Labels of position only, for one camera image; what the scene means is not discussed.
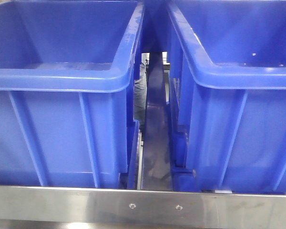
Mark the blue plastic bin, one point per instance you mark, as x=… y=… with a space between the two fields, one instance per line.
x=66 y=91
x=228 y=95

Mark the blue plastic bin right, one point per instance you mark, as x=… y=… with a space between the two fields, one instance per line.
x=228 y=95

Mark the steel shelf front rail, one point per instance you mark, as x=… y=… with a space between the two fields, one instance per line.
x=203 y=210

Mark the blue plastic bin left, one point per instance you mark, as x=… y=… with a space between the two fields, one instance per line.
x=66 y=91

